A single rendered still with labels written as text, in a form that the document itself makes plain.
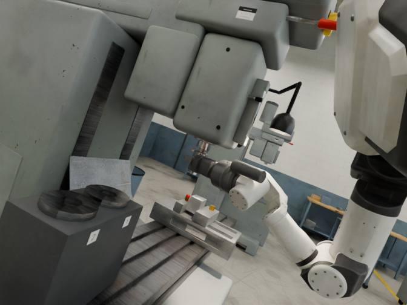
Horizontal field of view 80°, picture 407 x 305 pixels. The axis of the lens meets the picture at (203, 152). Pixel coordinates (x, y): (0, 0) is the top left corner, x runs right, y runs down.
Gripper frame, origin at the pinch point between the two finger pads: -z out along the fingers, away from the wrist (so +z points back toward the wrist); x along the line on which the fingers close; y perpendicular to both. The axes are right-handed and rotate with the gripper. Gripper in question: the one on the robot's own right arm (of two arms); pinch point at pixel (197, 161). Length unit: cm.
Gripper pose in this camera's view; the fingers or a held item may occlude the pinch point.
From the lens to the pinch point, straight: 81.9
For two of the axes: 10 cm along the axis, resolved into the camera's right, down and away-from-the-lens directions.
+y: -3.5, 9.3, 0.5
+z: 6.8, 2.9, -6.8
